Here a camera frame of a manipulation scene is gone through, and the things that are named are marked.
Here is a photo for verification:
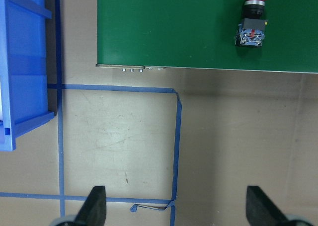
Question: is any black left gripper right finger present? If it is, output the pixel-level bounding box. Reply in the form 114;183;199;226
245;186;292;226

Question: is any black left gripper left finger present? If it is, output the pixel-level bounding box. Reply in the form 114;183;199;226
74;186;106;226

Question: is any red push button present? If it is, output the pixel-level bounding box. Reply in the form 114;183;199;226
235;0;268;48

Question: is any blue left storage bin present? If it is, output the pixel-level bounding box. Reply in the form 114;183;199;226
0;0;54;151

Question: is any green conveyor belt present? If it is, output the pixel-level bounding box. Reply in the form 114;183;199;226
97;0;318;73

